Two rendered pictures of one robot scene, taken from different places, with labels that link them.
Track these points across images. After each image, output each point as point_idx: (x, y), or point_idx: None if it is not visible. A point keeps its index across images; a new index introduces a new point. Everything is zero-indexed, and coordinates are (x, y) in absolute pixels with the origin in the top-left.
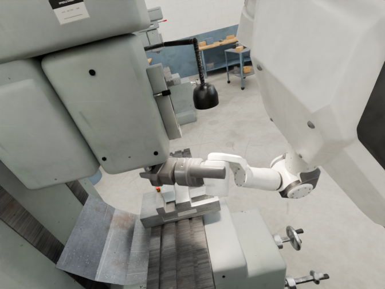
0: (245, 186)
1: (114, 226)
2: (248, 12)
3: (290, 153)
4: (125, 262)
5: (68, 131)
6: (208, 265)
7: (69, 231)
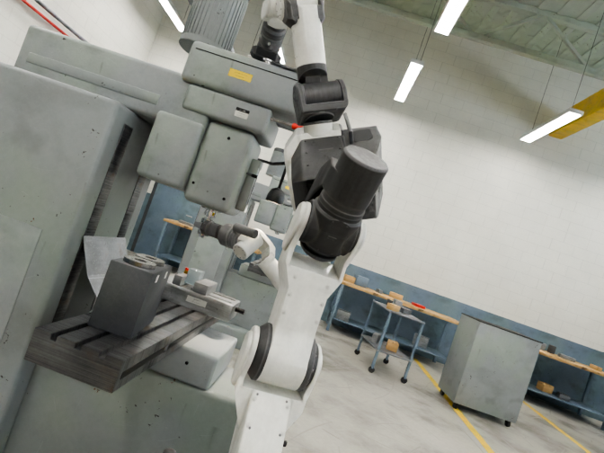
0: (262, 263)
1: None
2: None
3: None
4: None
5: (192, 154)
6: (188, 324)
7: (101, 234)
